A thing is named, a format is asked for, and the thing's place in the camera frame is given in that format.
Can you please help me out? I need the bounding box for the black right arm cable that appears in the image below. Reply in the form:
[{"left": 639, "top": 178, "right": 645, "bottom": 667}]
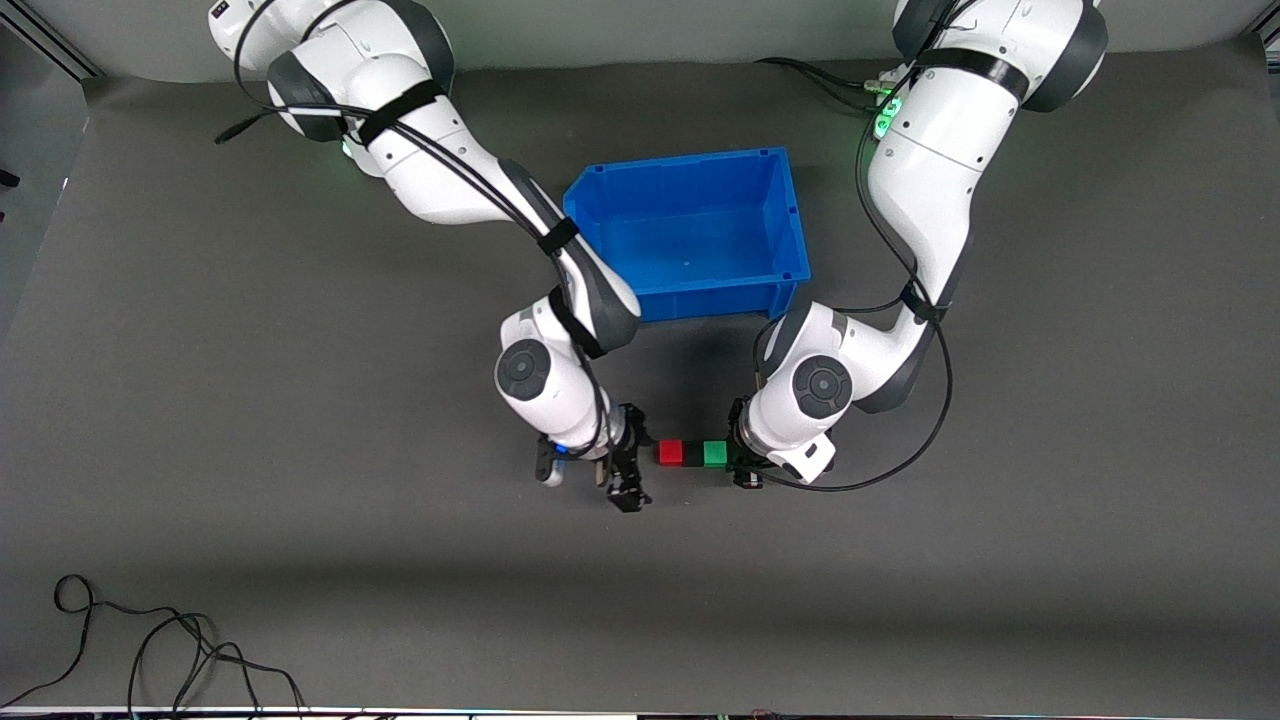
[{"left": 213, "top": 0, "right": 614, "bottom": 463}]

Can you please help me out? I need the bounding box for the black loose cable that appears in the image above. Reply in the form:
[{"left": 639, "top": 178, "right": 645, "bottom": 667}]
[
  {"left": 0, "top": 574, "right": 307, "bottom": 720},
  {"left": 127, "top": 612, "right": 264, "bottom": 720}
]

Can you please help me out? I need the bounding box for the blue plastic bin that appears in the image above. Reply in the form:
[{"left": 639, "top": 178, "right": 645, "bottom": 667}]
[{"left": 563, "top": 147, "right": 813, "bottom": 324}]

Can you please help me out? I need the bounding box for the black left arm base cable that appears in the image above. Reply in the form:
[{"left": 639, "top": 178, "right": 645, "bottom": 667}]
[{"left": 754, "top": 56, "right": 893, "bottom": 113}]

